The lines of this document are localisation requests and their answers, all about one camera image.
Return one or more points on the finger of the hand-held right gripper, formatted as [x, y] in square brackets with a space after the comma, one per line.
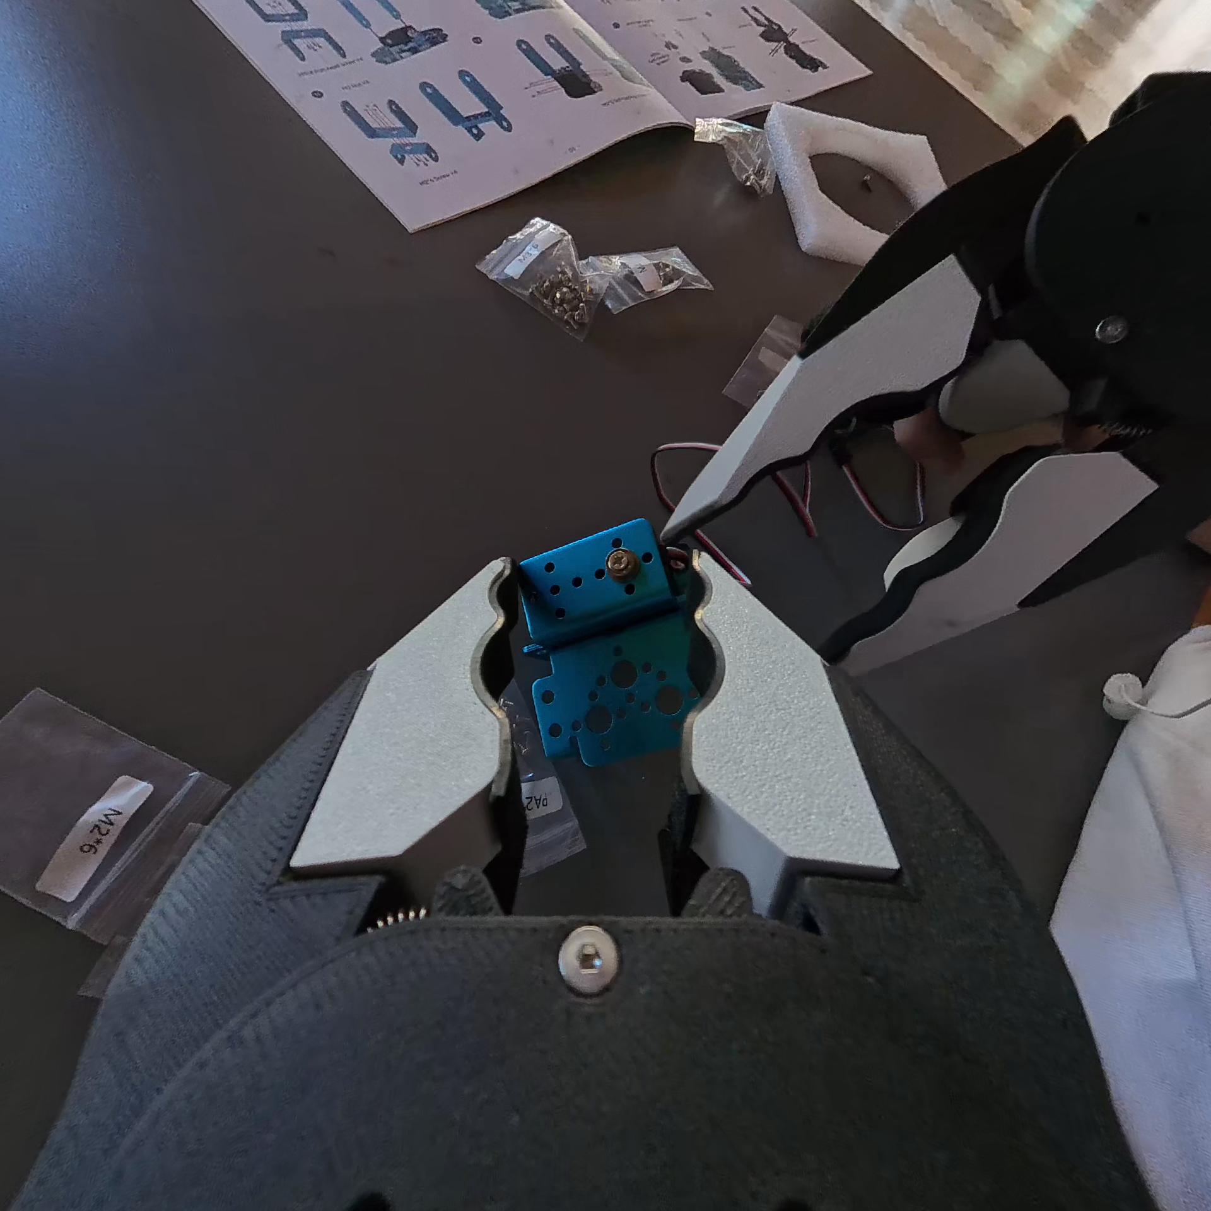
[1058, 530]
[852, 379]

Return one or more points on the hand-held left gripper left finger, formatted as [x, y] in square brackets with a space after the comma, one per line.
[407, 738]

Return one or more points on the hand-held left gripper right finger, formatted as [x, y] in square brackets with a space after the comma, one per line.
[784, 757]

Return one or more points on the servo with blue bracket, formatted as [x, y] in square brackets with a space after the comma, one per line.
[605, 653]

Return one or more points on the dark grey desk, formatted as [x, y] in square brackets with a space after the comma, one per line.
[235, 425]

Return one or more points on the person's right hand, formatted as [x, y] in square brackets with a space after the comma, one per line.
[918, 438]

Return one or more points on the clear plastic screw bag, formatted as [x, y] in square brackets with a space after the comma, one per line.
[550, 837]
[57, 757]
[761, 366]
[745, 144]
[655, 274]

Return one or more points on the white foam piece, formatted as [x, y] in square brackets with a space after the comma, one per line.
[804, 208]

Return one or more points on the clear bag of metal nuts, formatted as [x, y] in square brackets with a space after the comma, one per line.
[544, 274]

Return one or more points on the person's white top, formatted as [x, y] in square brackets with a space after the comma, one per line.
[1134, 900]

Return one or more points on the instruction booklet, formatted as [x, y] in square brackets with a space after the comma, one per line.
[285, 56]

